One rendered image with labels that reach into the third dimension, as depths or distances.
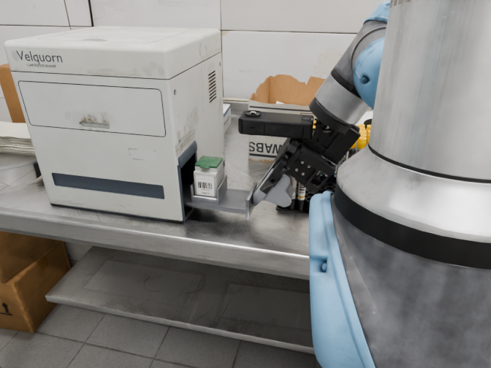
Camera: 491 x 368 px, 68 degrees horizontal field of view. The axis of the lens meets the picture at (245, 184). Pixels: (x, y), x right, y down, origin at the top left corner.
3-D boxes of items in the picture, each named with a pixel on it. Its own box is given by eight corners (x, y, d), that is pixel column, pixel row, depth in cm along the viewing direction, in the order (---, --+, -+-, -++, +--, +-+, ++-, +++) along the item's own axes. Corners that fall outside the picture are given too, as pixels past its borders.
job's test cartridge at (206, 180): (195, 200, 65) (193, 168, 62) (204, 188, 69) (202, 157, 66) (217, 203, 64) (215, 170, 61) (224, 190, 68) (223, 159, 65)
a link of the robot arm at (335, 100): (329, 78, 48) (331, 66, 55) (309, 106, 51) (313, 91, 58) (375, 109, 49) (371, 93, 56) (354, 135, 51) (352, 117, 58)
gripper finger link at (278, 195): (273, 227, 62) (304, 190, 58) (244, 209, 62) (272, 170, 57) (276, 217, 65) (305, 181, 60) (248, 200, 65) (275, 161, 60)
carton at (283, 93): (245, 160, 89) (245, 99, 82) (266, 123, 114) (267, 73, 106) (349, 170, 84) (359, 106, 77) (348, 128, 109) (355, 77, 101)
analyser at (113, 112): (47, 206, 71) (-3, 40, 56) (121, 151, 94) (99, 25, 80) (198, 226, 64) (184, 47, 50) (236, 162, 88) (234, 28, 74)
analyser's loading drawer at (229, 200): (139, 205, 67) (135, 180, 64) (155, 188, 72) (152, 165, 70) (248, 220, 63) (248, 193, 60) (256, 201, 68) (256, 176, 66)
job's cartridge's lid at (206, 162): (193, 169, 62) (193, 166, 61) (202, 158, 66) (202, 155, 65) (215, 171, 61) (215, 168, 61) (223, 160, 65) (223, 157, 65)
